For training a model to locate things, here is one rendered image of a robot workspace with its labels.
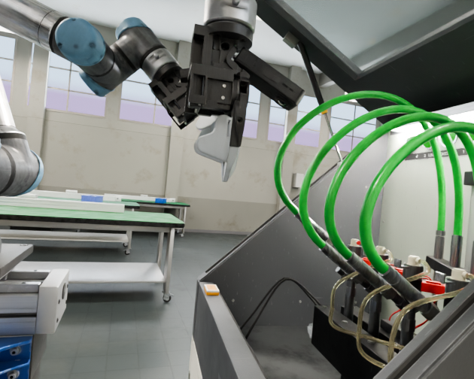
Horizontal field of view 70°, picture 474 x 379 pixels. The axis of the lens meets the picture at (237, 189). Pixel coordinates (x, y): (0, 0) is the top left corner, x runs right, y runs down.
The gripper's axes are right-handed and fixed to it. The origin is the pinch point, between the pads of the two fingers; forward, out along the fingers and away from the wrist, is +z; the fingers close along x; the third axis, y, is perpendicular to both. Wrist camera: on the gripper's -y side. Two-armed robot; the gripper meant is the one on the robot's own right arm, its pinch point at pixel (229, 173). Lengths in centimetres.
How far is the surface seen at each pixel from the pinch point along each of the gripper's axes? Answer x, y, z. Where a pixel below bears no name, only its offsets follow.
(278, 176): -11.5, -11.4, -0.9
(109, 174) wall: -817, 126, -6
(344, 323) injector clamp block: -7.3, -25.5, 24.9
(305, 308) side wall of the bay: -43, -35, 35
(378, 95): -11.4, -30.9, -19.1
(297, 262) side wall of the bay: -43, -31, 21
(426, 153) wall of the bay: -27, -57, -12
